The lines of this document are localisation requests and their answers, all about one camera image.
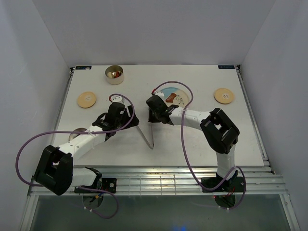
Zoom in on meat piece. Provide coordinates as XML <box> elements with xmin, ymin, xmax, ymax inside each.
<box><xmin>166</xmin><ymin>93</ymin><xmax>177</xmax><ymax>103</ymax></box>

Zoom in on steel tongs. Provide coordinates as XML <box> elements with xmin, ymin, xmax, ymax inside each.
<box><xmin>136</xmin><ymin>122</ymin><xmax>154</xmax><ymax>150</ymax></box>

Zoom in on ceramic food plate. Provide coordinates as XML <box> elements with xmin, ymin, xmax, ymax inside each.
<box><xmin>159</xmin><ymin>87</ymin><xmax>190</xmax><ymax>108</ymax></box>

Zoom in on steel lunch bowl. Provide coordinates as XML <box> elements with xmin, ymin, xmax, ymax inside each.
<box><xmin>68</xmin><ymin>128</ymin><xmax>87</xmax><ymax>141</ymax></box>
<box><xmin>105</xmin><ymin>65</ymin><xmax>125</xmax><ymax>85</ymax></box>

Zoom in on rice ball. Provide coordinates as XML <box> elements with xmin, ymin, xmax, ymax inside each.
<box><xmin>107</xmin><ymin>72</ymin><xmax>115</xmax><ymax>78</ymax></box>

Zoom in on wooden lid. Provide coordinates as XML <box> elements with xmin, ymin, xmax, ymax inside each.
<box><xmin>214</xmin><ymin>88</ymin><xmax>235</xmax><ymax>104</ymax></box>
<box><xmin>77</xmin><ymin>91</ymin><xmax>97</xmax><ymax>108</ymax></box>

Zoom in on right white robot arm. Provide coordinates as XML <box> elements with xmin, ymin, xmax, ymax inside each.
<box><xmin>146</xmin><ymin>95</ymin><xmax>245</xmax><ymax>192</ymax></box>

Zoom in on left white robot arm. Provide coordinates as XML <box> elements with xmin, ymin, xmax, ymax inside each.
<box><xmin>34</xmin><ymin>102</ymin><xmax>139</xmax><ymax>195</ymax></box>

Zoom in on left blue label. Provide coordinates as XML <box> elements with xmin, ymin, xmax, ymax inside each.
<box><xmin>75</xmin><ymin>66</ymin><xmax>92</xmax><ymax>70</ymax></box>

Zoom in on blue label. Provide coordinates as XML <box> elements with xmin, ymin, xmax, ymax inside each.
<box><xmin>218</xmin><ymin>65</ymin><xmax>235</xmax><ymax>69</ymax></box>
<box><xmin>75</xmin><ymin>66</ymin><xmax>92</xmax><ymax>70</ymax></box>

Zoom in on right blue label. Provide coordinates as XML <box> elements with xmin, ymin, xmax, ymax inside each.
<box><xmin>218</xmin><ymin>65</ymin><xmax>235</xmax><ymax>69</ymax></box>

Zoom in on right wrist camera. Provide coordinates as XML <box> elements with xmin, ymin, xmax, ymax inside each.
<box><xmin>151</xmin><ymin>89</ymin><xmax>165</xmax><ymax>97</ymax></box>

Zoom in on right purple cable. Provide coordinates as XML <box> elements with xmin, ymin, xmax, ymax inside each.
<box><xmin>150</xmin><ymin>80</ymin><xmax>247</xmax><ymax>210</ymax></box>

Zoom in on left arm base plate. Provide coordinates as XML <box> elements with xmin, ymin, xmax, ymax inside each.
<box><xmin>74</xmin><ymin>178</ymin><xmax>117</xmax><ymax>193</ymax></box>

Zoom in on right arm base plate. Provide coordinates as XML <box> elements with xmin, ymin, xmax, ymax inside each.
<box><xmin>201</xmin><ymin>177</ymin><xmax>244</xmax><ymax>193</ymax></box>

